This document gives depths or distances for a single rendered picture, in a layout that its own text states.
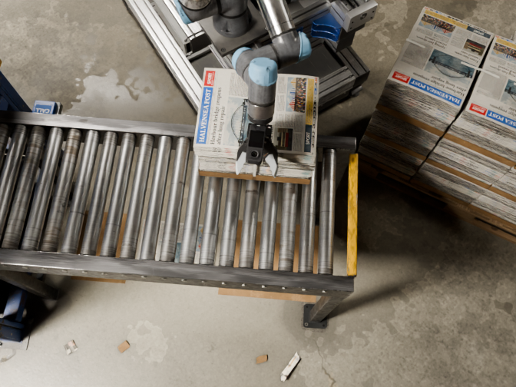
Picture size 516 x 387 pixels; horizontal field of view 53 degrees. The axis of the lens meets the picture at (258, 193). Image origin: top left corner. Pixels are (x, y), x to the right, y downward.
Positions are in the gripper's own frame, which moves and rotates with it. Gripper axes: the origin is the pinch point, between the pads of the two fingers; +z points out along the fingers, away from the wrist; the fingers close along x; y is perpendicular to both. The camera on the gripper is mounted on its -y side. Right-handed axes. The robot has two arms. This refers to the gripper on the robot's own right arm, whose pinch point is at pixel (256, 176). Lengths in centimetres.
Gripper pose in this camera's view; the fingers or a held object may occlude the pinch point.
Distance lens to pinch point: 155.4
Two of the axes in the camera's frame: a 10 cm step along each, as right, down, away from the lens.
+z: -0.6, 7.8, 6.3
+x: -10.0, -0.8, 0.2
